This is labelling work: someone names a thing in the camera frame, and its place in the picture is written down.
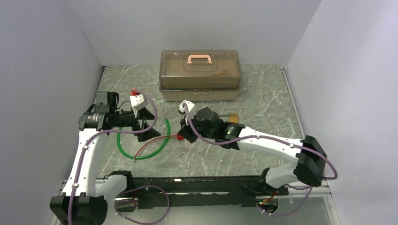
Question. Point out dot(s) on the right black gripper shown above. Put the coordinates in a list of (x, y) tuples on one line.
[(185, 131)]

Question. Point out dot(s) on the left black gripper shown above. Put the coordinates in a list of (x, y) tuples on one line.
[(143, 114)]

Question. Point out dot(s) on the brass padlock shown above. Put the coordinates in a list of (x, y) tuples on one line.
[(232, 117)]

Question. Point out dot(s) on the silver key set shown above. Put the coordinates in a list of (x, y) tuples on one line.
[(184, 152)]

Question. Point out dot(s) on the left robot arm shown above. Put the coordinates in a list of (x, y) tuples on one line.
[(80, 202)]

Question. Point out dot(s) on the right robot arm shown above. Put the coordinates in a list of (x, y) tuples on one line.
[(305, 158)]

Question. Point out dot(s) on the brown translucent tool box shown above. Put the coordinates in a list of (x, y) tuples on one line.
[(200, 81)]

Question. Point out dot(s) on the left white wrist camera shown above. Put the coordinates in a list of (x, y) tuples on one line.
[(137, 101)]

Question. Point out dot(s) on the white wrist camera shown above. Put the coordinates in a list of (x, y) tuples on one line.
[(187, 108), (137, 101)]

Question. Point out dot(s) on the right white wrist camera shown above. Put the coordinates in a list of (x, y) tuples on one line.
[(187, 108)]

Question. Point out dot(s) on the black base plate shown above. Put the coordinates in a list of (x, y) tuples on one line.
[(150, 196)]

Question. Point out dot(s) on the pink tool box handle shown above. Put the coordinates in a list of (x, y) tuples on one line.
[(199, 56)]

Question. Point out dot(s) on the aluminium frame rail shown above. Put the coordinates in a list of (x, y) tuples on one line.
[(243, 186)]

